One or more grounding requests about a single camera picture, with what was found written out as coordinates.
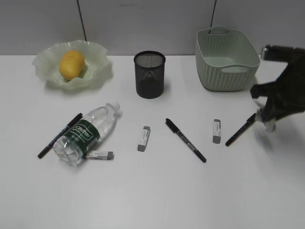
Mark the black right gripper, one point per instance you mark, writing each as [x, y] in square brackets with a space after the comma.
[285, 95]

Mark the waste paper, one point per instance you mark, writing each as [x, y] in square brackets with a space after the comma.
[270, 126]

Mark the black marker pen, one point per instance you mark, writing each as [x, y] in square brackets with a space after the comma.
[178, 132]
[248, 124]
[61, 133]

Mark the clear plastic water bottle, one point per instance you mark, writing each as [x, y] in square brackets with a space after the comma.
[93, 128]

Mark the yellow mango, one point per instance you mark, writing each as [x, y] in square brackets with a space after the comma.
[71, 64]

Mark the pale green woven basket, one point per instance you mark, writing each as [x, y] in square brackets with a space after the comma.
[226, 60]

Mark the grey white eraser right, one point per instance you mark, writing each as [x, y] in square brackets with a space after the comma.
[216, 131]

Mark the grey white eraser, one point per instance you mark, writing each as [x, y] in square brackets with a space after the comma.
[99, 155]
[216, 131]
[143, 140]

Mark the black mesh pen holder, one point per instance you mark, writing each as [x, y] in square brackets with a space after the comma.
[149, 74]

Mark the grey white eraser middle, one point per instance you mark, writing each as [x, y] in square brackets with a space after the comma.
[143, 140]

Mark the pale green wavy plate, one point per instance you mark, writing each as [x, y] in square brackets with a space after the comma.
[97, 66]

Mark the grey white eraser left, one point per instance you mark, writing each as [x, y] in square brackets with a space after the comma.
[99, 155]

